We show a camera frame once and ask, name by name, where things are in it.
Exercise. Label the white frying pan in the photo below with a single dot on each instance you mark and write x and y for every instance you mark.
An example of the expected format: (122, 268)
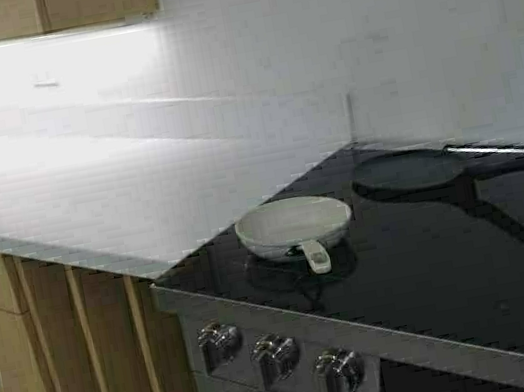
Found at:
(293, 229)

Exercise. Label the black flat crepe pan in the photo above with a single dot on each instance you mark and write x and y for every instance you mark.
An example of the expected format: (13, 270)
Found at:
(400, 173)

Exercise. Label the chrome stove knob left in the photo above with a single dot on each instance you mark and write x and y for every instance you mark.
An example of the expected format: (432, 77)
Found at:
(219, 344)

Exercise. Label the chrome stove knob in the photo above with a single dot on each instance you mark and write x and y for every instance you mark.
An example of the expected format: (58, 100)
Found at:
(274, 358)
(219, 344)
(339, 370)

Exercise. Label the chrome stove knob middle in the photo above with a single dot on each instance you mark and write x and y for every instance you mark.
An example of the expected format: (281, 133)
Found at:
(274, 358)

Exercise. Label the chrome stove knob right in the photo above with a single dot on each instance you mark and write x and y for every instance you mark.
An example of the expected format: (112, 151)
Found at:
(339, 370)

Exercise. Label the black glass cooktop stove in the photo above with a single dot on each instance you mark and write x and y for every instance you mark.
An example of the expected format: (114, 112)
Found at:
(427, 287)

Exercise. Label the wooden lower cabinets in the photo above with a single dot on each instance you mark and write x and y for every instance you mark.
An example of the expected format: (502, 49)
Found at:
(70, 329)

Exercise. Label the chrome rail behind stove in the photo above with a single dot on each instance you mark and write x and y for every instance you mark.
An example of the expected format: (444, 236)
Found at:
(485, 149)

